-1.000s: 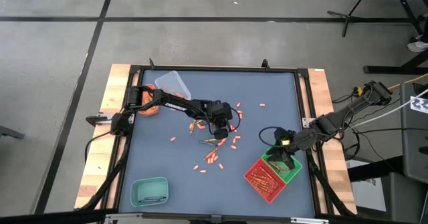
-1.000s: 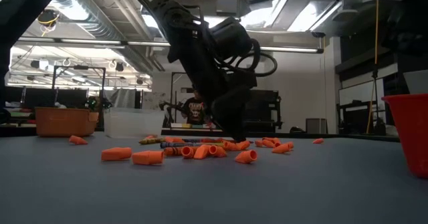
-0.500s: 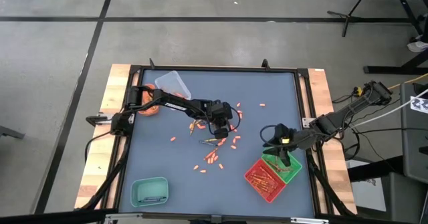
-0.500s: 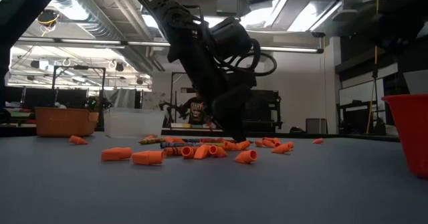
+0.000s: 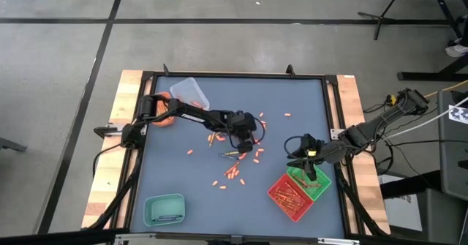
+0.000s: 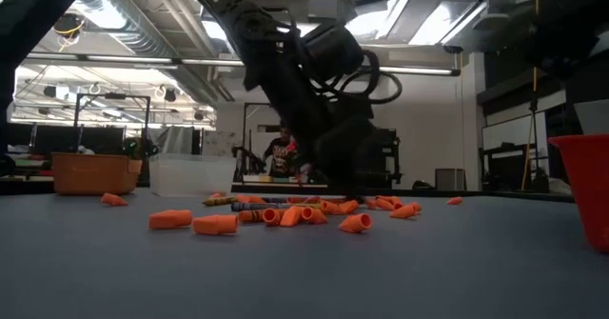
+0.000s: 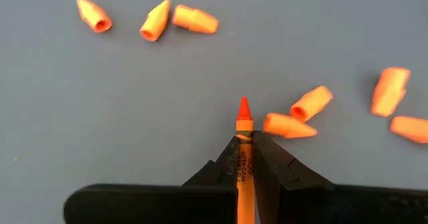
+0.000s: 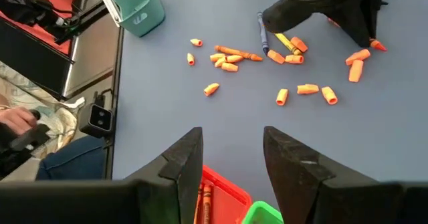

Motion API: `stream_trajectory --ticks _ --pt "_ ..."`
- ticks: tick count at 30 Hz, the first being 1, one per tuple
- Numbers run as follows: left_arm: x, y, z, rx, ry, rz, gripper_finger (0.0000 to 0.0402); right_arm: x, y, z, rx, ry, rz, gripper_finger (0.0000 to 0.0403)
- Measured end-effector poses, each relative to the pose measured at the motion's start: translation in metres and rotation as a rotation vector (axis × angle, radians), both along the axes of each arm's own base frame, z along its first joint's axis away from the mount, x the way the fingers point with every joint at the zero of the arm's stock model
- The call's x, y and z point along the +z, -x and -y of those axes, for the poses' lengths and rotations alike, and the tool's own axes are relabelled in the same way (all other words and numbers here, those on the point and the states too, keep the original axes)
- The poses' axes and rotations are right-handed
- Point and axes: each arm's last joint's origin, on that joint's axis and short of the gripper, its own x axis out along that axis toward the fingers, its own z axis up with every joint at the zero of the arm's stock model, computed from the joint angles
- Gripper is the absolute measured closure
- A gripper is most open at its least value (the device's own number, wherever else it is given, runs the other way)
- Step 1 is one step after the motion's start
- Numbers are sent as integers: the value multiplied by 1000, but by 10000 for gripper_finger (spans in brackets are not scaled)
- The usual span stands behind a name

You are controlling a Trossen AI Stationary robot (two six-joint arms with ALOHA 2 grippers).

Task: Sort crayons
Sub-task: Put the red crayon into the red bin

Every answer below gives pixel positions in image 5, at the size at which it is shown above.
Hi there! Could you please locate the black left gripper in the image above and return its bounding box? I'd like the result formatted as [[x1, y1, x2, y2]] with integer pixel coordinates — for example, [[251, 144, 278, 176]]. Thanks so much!
[[218, 110, 258, 154]]

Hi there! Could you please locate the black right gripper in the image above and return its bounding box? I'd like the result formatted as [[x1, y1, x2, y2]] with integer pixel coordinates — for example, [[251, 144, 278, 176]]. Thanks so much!
[[286, 142, 339, 182]]

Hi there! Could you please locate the clear plastic bin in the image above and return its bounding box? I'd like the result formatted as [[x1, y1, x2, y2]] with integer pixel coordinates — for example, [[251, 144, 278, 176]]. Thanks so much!
[[169, 77, 211, 111]]

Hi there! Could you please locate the green plastic basket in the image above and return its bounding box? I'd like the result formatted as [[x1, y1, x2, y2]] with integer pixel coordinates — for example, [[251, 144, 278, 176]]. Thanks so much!
[[286, 164, 333, 203]]

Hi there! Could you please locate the red plastic basket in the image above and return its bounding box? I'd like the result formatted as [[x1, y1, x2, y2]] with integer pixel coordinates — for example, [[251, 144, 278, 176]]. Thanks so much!
[[267, 173, 315, 223]]

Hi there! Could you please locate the grey-blue table mat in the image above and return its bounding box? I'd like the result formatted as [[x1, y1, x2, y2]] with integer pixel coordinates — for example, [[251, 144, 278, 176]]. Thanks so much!
[[130, 75, 347, 239]]

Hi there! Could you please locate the orange plastic bin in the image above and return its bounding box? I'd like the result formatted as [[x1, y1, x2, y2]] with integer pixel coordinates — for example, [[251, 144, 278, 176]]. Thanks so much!
[[150, 91, 176, 128]]

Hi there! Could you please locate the teal plastic basket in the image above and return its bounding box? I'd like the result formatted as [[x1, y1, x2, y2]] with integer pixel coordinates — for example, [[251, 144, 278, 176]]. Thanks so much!
[[143, 193, 186, 227]]

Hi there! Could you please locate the grey cabinet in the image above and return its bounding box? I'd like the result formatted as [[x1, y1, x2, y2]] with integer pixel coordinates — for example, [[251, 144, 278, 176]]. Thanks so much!
[[437, 90, 468, 202]]

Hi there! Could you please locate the black tripod stand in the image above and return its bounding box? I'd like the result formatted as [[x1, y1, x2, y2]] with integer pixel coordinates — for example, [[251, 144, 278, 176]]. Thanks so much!
[[357, 0, 468, 82]]

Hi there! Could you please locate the black-white fiducial tag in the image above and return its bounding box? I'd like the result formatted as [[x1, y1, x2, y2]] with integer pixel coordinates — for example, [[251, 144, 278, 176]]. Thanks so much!
[[448, 105, 468, 125]]

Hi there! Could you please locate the person's white shoe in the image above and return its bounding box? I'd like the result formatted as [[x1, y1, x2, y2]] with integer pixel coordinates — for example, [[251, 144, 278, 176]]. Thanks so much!
[[445, 42, 468, 59]]

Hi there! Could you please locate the person's leg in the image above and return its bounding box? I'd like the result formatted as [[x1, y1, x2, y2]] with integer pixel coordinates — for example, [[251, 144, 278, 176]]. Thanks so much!
[[456, 14, 468, 48]]

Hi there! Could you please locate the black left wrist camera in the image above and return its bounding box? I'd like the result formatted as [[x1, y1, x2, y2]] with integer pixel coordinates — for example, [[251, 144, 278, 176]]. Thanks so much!
[[233, 111, 257, 129]]

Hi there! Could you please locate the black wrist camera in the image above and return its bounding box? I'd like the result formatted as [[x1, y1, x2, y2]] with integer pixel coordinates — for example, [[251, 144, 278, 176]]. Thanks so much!
[[233, 111, 257, 129], [301, 134, 320, 151]]

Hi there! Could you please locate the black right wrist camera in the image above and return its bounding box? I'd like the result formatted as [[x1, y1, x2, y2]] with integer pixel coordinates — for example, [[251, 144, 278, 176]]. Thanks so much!
[[301, 134, 320, 151]]

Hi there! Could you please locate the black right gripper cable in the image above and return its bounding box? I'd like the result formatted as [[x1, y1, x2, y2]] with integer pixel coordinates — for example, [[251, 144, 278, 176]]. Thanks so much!
[[284, 135, 305, 161]]

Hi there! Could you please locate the black table frame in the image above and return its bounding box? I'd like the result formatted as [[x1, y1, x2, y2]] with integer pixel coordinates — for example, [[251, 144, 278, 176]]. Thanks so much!
[[82, 64, 391, 238]]

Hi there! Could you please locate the yellow extension cord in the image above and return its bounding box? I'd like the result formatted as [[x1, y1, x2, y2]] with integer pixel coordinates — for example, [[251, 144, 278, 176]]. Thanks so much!
[[388, 79, 468, 106]]

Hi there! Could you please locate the white cable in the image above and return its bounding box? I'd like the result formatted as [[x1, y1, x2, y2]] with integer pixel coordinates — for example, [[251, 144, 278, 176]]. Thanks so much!
[[380, 97, 468, 142]]

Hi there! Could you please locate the black power cable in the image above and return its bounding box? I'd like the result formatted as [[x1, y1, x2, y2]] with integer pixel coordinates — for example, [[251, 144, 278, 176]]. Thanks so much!
[[387, 138, 468, 146]]

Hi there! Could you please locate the grey metal bracket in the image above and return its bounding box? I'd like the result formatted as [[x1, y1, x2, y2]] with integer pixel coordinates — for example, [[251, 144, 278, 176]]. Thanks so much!
[[0, 137, 29, 154]]

